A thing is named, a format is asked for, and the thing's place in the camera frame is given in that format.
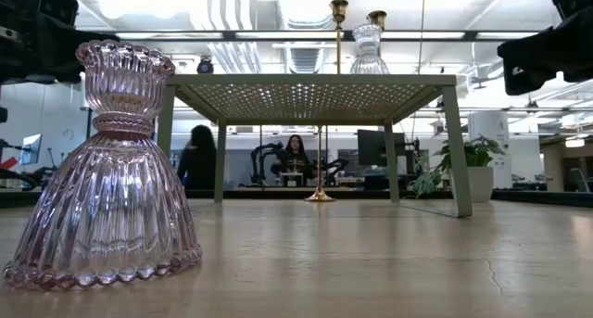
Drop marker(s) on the gold metal candlestick holder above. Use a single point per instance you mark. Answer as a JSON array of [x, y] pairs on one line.
[[338, 9], [377, 17], [319, 196]]

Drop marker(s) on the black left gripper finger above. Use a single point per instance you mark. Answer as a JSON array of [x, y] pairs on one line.
[[55, 54]]

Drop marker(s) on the tilted background monitor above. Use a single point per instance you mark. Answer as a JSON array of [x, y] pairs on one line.
[[30, 148]]

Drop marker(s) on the black background robot arm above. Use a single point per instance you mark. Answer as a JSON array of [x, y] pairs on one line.
[[264, 160], [336, 169]]

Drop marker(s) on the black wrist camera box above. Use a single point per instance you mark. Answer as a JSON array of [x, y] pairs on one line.
[[58, 7], [574, 0]]

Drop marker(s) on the black ceiling camera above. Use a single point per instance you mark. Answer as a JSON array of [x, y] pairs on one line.
[[205, 67]]

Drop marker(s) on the dark background monitor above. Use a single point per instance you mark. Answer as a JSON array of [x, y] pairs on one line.
[[373, 146]]

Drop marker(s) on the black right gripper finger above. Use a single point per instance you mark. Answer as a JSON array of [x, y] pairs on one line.
[[528, 63]]

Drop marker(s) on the clear ribbed glass candle holder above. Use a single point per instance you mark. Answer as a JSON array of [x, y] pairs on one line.
[[368, 58]]

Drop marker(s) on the pink ribbed glass candle holder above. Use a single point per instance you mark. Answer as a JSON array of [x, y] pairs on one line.
[[111, 193]]

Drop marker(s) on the person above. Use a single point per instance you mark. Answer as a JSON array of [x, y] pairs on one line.
[[295, 153], [198, 162]]

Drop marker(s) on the green perforated metal riser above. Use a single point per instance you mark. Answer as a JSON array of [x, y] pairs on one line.
[[306, 79]]

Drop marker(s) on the green plant in white pot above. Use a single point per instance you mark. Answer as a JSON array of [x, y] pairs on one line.
[[479, 183]]

